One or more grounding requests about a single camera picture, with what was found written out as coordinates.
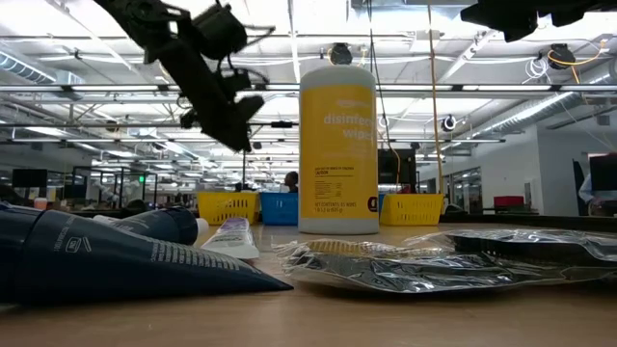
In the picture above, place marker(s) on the blue plastic basket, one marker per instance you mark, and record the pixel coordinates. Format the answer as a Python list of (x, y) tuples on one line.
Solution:
[(279, 208), (381, 202)]

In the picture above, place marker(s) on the small black monitor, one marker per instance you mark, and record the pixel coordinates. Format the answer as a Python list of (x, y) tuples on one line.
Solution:
[(29, 178)]

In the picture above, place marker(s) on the person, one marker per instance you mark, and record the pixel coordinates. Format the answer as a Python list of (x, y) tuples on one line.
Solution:
[(595, 197), (291, 182)]

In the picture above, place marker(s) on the large black monitor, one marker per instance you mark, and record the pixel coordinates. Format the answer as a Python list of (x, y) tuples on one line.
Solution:
[(397, 166)]

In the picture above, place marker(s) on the yellow disinfecting wipes canister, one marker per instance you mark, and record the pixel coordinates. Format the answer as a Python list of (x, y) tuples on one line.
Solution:
[(337, 154)]

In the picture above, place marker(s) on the orange cup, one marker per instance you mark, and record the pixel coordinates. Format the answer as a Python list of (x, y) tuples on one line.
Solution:
[(41, 204)]

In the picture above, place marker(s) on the yellow plastic basket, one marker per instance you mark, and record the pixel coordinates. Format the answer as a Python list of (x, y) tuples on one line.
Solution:
[(412, 209), (226, 208)]

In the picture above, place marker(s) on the red box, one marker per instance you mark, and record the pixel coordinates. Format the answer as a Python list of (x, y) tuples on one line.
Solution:
[(508, 201)]

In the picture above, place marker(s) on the black leaning panel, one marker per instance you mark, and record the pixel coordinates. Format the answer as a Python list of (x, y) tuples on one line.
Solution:
[(578, 188)]

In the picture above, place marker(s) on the white toothpaste tube purple print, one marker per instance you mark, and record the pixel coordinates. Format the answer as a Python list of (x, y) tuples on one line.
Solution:
[(233, 238)]

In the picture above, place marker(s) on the silver ventilation duct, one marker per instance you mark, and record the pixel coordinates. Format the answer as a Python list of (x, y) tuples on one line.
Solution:
[(530, 111)]

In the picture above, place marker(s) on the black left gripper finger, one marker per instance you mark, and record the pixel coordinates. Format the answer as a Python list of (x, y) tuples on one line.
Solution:
[(241, 120), (205, 126)]

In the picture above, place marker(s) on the black frame enclosure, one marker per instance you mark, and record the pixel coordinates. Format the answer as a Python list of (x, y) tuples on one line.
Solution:
[(120, 183)]

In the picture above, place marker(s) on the black camera stand pole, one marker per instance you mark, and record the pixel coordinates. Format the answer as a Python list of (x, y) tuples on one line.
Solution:
[(282, 124)]

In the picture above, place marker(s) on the black round brush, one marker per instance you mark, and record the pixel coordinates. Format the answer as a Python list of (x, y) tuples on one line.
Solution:
[(530, 243), (410, 270)]

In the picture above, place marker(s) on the navy blue cream tube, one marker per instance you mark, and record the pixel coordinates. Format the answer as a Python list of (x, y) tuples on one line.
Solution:
[(169, 225), (120, 265)]

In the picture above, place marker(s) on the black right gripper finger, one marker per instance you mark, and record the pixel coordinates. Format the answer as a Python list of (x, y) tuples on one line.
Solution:
[(506, 19)]

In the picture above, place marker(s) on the black monitor pink edge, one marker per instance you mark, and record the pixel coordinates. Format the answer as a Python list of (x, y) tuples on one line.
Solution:
[(605, 171)]

